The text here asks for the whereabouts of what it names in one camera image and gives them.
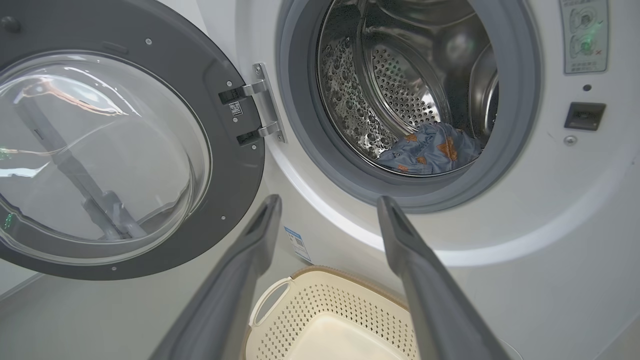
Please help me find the white front-load washing machine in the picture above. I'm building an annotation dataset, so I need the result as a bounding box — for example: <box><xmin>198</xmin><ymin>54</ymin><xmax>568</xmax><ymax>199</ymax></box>
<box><xmin>155</xmin><ymin>0</ymin><xmax>640</xmax><ymax>360</ymax></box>

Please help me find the cream perforated laundry basket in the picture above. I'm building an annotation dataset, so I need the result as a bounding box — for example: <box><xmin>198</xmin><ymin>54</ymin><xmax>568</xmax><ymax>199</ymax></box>
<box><xmin>240</xmin><ymin>266</ymin><xmax>421</xmax><ymax>360</ymax></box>

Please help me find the blue energy label sticker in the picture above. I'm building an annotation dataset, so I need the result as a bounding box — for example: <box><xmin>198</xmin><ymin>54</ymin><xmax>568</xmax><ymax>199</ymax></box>
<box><xmin>284</xmin><ymin>226</ymin><xmax>314</xmax><ymax>265</ymax></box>

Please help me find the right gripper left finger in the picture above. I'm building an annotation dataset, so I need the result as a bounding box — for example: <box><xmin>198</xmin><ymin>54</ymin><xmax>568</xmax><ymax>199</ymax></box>
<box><xmin>150</xmin><ymin>194</ymin><xmax>283</xmax><ymax>360</ymax></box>

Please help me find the blue bear-print garment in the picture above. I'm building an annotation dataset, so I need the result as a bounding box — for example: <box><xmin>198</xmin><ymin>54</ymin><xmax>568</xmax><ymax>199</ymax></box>
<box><xmin>375</xmin><ymin>147</ymin><xmax>436</xmax><ymax>176</ymax></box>
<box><xmin>400</xmin><ymin>122</ymin><xmax>483</xmax><ymax>173</ymax></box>

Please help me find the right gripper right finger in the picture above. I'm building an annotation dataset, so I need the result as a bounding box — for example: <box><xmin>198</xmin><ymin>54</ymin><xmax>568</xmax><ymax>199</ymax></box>
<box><xmin>376</xmin><ymin>195</ymin><xmax>511</xmax><ymax>360</ymax></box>

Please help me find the round black glass washer door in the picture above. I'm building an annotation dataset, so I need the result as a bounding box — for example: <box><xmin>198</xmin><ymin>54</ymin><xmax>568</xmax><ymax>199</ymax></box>
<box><xmin>0</xmin><ymin>0</ymin><xmax>266</xmax><ymax>281</ymax></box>

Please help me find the grey warning label sticker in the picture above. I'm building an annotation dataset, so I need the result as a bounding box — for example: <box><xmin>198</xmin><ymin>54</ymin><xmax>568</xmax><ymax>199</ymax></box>
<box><xmin>559</xmin><ymin>0</ymin><xmax>610</xmax><ymax>76</ymax></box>

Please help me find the stainless steel washer drum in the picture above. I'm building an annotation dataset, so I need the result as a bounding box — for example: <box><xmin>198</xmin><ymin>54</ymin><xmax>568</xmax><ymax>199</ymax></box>
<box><xmin>316</xmin><ymin>0</ymin><xmax>500</xmax><ymax>176</ymax></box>

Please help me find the metal door hinge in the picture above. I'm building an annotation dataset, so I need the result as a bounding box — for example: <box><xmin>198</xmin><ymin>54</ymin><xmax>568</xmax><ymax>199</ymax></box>
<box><xmin>218</xmin><ymin>62</ymin><xmax>287</xmax><ymax>147</ymax></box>

